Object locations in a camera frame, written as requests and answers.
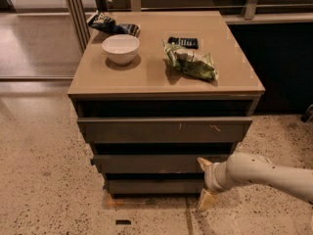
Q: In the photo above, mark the green chip bag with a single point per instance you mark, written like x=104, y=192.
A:
x=189, y=62

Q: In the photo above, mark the black snack bar packet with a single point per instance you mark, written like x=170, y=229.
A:
x=190, y=43

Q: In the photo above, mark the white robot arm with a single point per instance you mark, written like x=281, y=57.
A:
x=242, y=169

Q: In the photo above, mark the dark blue chip bag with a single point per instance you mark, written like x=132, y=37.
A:
x=106, y=24

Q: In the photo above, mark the grey three-drawer cabinet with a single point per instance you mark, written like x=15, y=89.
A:
x=150, y=88

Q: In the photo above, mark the metal railing frame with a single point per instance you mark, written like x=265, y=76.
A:
x=244, y=17

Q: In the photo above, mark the grey bottom drawer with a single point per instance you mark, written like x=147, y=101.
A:
x=176, y=186

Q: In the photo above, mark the small black floor marker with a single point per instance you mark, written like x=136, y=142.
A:
x=123, y=222

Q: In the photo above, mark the grey top drawer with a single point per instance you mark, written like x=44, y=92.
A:
x=164, y=129

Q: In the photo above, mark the grey drawer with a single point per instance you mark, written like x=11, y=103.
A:
x=164, y=129
x=176, y=186
x=152, y=163

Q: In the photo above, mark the white ceramic bowl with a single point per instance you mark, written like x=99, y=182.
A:
x=121, y=48

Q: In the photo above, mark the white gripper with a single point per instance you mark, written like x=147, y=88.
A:
x=210, y=178

